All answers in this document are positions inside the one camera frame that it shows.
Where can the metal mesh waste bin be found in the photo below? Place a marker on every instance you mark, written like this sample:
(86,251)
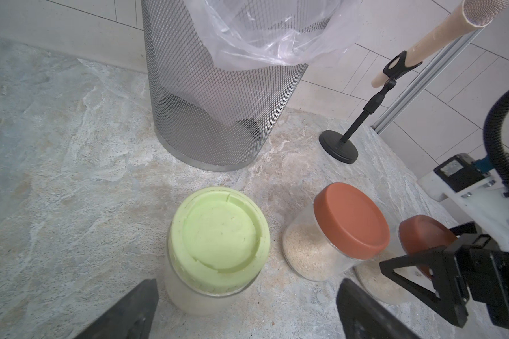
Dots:
(210,118)

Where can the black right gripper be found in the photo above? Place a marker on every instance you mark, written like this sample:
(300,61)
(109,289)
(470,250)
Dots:
(473,261)

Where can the clear rice jar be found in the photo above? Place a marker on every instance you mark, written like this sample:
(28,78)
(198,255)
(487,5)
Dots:
(378,285)

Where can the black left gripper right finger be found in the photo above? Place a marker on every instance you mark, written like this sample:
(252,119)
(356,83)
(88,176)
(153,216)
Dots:
(362,317)

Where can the clear plastic bin liner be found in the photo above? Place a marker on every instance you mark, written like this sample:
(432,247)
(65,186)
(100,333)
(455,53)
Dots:
(249,35)

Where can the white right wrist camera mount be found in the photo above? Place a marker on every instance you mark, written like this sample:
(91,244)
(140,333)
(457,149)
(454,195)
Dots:
(481,196)

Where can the red jar lid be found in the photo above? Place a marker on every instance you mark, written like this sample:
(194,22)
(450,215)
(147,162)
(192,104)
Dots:
(419,235)

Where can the black microphone stand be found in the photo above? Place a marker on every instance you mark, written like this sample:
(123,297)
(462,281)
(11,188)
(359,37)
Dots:
(340,147)

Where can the green lidded rice jar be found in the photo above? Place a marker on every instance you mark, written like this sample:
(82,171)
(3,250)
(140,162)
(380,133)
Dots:
(218,243)

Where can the red lidded rice jar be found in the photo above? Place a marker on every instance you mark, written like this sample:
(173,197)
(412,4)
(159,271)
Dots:
(339,230)

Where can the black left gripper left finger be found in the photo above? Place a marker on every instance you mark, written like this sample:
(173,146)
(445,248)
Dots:
(131,317)

